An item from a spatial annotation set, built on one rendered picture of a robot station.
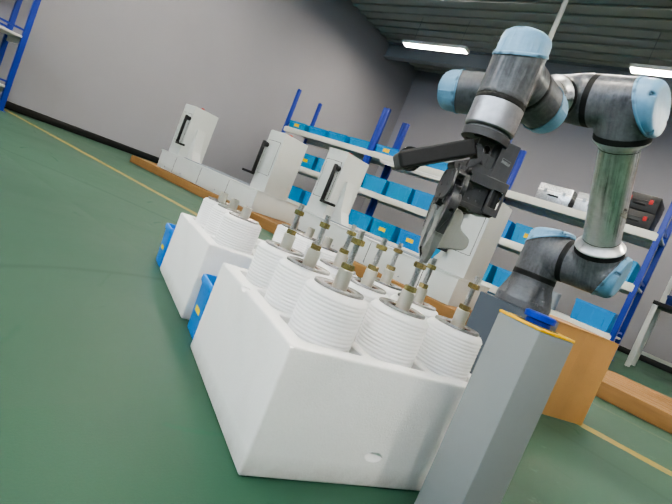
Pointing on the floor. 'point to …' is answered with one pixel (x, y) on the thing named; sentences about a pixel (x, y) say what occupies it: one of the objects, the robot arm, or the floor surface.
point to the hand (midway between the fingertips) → (421, 252)
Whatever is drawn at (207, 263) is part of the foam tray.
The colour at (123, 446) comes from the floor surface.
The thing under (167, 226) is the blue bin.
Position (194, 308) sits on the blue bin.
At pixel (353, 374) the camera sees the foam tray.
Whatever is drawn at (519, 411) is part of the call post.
